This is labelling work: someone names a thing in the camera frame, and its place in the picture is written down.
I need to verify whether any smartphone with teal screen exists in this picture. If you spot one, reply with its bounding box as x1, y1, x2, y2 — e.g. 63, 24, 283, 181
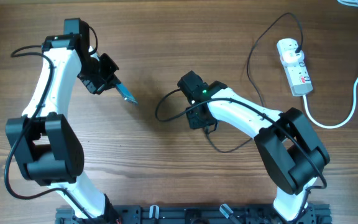
116, 83, 138, 105

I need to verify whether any black charger cable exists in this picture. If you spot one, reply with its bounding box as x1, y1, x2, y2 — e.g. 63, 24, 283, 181
203, 12, 304, 154

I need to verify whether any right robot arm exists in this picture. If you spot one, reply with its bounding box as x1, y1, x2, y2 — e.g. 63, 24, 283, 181
177, 71, 330, 222

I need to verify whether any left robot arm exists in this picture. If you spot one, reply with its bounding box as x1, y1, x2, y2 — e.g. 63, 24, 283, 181
4, 18, 133, 223

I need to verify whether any white charger plug adapter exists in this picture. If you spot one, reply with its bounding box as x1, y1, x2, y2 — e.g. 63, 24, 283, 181
280, 49, 305, 67

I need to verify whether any white power strip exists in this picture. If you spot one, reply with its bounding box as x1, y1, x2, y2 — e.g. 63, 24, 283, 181
277, 38, 313, 96

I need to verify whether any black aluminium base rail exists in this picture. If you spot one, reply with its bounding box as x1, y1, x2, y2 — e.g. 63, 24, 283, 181
55, 203, 333, 224

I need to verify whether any white power strip cord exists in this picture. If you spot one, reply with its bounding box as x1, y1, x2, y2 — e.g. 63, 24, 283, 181
302, 0, 358, 129

